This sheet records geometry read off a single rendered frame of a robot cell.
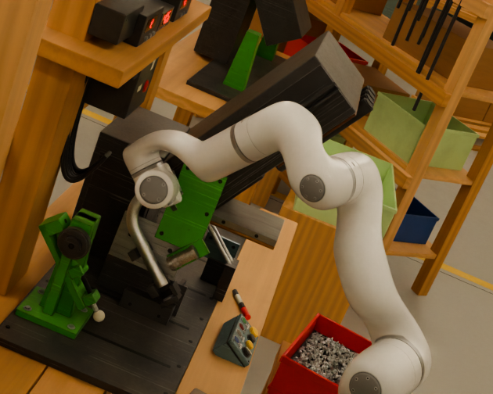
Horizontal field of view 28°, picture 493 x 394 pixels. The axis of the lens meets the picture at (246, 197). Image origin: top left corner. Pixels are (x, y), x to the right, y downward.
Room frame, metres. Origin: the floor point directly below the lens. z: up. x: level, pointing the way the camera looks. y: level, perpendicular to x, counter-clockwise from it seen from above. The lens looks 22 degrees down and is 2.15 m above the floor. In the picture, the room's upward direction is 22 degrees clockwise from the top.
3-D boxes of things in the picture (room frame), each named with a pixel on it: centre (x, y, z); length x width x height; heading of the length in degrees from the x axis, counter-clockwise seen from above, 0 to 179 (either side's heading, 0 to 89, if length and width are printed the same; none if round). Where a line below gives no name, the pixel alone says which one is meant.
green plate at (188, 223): (2.29, 0.12, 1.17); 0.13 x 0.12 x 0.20; 178
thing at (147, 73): (2.26, 0.39, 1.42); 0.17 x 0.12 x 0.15; 178
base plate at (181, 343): (2.36, 0.18, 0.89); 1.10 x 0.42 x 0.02; 178
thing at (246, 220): (2.44, 0.08, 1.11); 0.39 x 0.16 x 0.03; 88
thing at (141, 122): (2.47, 0.31, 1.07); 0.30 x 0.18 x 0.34; 178
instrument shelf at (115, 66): (2.37, 0.44, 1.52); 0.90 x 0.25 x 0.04; 178
